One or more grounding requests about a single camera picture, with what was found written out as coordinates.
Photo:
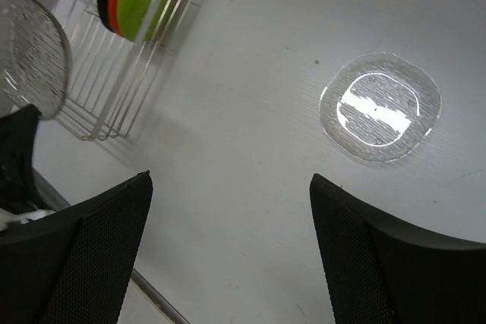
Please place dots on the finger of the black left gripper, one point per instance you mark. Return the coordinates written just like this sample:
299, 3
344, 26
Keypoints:
18, 190

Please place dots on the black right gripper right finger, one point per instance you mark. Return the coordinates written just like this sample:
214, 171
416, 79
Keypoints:
381, 269

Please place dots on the clear bumpy glass plate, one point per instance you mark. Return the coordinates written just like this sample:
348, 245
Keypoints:
379, 108

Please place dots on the metal wire dish rack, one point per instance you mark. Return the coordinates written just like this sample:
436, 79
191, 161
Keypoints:
114, 81

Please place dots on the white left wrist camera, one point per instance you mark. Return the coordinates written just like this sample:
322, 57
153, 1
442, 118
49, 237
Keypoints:
10, 219

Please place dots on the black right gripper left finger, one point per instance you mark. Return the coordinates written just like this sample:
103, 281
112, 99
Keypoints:
32, 258

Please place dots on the clear ribbed glass plate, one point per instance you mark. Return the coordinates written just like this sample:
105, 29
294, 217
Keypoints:
35, 57

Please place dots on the aluminium table frame rail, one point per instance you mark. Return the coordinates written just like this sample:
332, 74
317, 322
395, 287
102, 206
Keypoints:
100, 264

